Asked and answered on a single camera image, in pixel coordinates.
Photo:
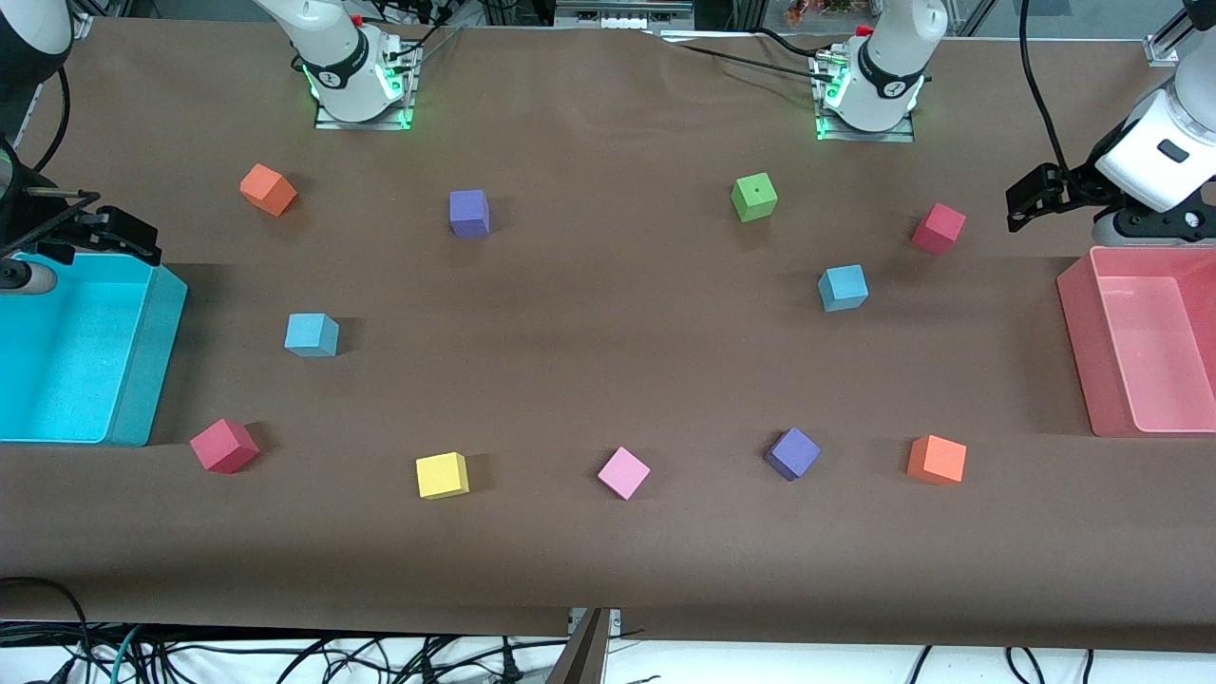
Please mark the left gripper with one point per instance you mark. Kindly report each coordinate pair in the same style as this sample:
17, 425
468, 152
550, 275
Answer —
1082, 189

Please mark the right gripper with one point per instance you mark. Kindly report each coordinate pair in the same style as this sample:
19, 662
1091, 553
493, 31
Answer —
21, 217

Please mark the light blue foam cube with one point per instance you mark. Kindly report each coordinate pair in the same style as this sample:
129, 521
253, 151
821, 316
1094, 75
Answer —
311, 335
844, 289

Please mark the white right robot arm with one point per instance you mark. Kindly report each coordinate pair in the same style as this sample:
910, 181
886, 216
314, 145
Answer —
337, 57

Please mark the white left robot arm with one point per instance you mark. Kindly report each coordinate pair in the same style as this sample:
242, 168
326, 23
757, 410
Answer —
888, 57

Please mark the red foam cube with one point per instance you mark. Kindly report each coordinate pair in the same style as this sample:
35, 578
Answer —
939, 229
224, 446

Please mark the cyan plastic bin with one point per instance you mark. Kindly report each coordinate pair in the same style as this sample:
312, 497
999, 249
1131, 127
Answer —
76, 361

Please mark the orange foam cube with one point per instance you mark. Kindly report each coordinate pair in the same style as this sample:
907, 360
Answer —
937, 460
269, 190

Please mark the pink plastic bin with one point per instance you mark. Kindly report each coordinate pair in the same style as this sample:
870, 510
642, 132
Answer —
1149, 342

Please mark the green foam cube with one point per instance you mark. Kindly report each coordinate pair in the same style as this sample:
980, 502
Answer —
754, 198

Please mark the orange background object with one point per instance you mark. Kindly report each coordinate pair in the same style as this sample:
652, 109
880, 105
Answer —
817, 9

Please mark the purple foam cube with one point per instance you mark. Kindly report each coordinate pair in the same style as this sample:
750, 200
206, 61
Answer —
469, 214
792, 453

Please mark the yellow foam cube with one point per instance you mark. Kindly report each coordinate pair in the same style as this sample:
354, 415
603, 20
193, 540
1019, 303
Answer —
442, 476

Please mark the grey electronics box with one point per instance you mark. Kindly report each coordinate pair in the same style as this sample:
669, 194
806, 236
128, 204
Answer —
622, 14

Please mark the brown paper table cover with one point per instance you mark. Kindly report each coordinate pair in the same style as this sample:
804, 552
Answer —
608, 380

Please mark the pink foam cube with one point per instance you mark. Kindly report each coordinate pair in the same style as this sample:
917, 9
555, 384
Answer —
623, 473

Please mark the dark slanted strut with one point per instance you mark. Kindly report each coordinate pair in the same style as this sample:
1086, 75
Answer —
581, 660

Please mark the aluminium frame profile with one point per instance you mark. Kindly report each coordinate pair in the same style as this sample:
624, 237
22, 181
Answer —
1164, 43
78, 21

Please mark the small metal bracket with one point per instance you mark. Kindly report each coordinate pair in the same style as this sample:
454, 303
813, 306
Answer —
616, 619

